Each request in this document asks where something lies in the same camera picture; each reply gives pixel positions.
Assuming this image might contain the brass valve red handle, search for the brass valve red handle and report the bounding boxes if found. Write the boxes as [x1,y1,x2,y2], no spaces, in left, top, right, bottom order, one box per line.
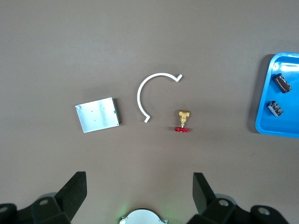
[173,110,192,134]

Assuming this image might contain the white curved plastic bracket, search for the white curved plastic bracket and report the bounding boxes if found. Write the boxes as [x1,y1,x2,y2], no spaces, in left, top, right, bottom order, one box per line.
[136,72,184,124]

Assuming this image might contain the blue plastic tray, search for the blue plastic tray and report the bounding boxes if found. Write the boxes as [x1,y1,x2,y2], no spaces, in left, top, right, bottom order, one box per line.
[255,51,299,138]

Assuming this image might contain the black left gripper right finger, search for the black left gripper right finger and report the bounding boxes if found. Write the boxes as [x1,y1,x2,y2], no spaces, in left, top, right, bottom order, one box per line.
[189,172,253,224]

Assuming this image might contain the flat silver metal module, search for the flat silver metal module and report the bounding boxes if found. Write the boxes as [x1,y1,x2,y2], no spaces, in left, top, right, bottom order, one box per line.
[75,97,122,133]

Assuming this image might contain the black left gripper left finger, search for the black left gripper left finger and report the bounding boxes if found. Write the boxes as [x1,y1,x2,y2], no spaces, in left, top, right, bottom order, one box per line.
[30,171,87,224]

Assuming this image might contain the black electrolytic capacitor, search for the black electrolytic capacitor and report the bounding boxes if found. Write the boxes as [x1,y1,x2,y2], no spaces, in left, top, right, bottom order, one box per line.
[272,72,293,94]
[266,100,285,117]

